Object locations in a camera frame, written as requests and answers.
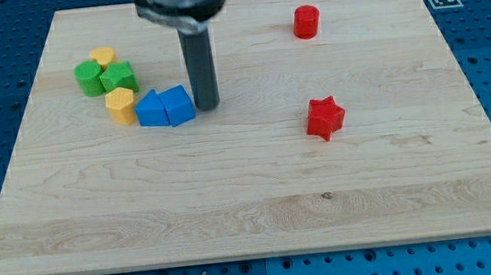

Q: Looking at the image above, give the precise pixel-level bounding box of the red cylinder block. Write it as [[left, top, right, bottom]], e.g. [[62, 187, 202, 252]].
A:
[[293, 4, 320, 40]]

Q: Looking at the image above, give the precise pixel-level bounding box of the light wooden board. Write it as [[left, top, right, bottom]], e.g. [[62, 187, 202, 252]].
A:
[[0, 0, 491, 275]]

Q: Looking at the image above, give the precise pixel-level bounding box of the green star block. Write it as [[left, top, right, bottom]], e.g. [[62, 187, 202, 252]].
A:
[[100, 61, 139, 93]]

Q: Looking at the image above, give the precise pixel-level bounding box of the green cylinder block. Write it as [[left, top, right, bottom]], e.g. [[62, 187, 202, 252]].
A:
[[73, 60, 104, 97]]

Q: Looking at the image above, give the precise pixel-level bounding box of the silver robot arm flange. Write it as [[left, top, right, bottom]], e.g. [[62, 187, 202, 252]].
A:
[[134, 0, 225, 35]]

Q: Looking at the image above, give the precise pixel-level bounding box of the blue cube block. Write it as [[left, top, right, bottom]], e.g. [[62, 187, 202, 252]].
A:
[[159, 84, 196, 127]]

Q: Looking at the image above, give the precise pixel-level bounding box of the yellow hexagon block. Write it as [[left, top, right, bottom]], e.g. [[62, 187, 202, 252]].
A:
[[105, 87, 137, 125]]

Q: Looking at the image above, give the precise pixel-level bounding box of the yellow heart block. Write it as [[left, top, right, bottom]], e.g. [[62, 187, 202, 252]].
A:
[[89, 46, 119, 70]]

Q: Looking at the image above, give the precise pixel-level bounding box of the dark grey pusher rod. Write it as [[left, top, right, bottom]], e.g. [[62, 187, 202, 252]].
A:
[[177, 29, 219, 111]]

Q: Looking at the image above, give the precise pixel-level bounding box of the red star block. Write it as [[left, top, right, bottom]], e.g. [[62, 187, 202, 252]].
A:
[[306, 96, 346, 141]]

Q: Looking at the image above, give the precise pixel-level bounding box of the blue triangular block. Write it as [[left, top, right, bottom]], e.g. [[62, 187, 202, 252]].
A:
[[134, 89, 170, 127]]

